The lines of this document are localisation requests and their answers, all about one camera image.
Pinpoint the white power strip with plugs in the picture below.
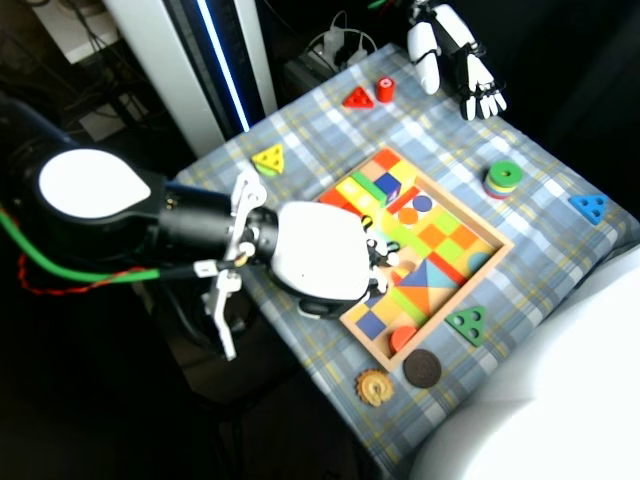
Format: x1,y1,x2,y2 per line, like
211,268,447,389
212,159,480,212
305,27,379,69

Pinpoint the dark brown round cookie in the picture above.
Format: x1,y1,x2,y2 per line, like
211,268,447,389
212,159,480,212
402,348,442,389

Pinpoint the red triangle block with holes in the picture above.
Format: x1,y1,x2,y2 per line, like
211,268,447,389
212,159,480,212
342,85,375,110

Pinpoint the wooden tray with colourful print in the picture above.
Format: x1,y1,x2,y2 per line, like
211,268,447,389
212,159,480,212
317,146,515,373

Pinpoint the blue triangle block with holes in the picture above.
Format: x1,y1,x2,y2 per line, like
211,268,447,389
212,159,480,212
568,193,610,226

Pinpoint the white robot body shell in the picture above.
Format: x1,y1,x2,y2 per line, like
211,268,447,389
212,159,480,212
409,249,640,480

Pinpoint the white box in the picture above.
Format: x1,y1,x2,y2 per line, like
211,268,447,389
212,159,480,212
29,0,121,65

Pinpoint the green wooden ring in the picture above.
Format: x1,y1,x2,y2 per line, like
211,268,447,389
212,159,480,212
487,159,525,189

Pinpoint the yellow triangle block with holes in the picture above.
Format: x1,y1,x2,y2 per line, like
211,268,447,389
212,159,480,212
251,143,286,171

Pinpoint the tan flower-shaped cookie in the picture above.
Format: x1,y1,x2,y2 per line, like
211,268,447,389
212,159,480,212
355,368,395,406

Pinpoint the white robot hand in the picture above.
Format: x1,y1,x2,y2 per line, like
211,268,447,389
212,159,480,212
406,3,508,122
268,199,402,320

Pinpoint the blue wooden cube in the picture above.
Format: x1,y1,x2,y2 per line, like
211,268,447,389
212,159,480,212
373,173,404,204

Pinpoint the white column with blue light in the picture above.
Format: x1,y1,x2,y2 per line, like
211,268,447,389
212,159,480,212
102,0,279,157

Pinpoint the plain yellow wooden cube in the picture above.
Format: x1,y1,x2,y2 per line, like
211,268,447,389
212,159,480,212
388,160,420,189

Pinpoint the blue plaid table cloth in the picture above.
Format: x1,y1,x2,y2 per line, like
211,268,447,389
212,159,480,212
174,43,629,480

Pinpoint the green triangle block with holes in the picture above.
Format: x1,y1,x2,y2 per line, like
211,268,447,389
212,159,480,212
444,305,488,347

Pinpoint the red cylinder block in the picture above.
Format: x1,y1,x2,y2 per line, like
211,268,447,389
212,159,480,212
375,76,397,104

